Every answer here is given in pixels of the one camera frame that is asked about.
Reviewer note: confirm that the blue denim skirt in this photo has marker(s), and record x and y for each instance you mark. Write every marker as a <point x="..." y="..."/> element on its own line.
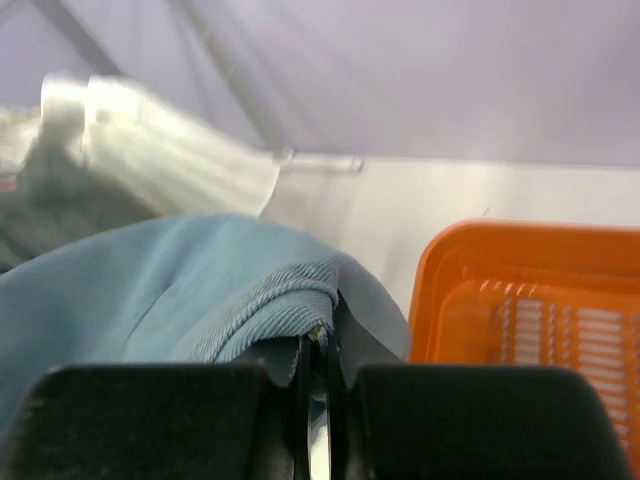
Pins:
<point x="183" y="289"/>

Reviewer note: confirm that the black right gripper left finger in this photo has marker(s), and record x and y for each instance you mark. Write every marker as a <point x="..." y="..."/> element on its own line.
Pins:
<point x="246" y="419"/>

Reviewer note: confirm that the white pleated skirt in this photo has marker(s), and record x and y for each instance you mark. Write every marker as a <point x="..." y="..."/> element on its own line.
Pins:
<point x="114" y="130"/>

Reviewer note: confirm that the silver clothes rack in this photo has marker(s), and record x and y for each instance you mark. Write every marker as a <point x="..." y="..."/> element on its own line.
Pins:
<point x="257" y="114"/>

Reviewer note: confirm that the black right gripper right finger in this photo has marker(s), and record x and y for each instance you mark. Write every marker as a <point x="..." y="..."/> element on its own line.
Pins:
<point x="393" y="420"/>

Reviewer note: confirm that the orange plastic basket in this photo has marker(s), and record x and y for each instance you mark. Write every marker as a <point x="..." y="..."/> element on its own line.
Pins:
<point x="536" y="294"/>

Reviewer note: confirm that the grey pleated skirt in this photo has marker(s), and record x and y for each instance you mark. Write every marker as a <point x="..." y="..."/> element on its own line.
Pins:
<point x="52" y="202"/>

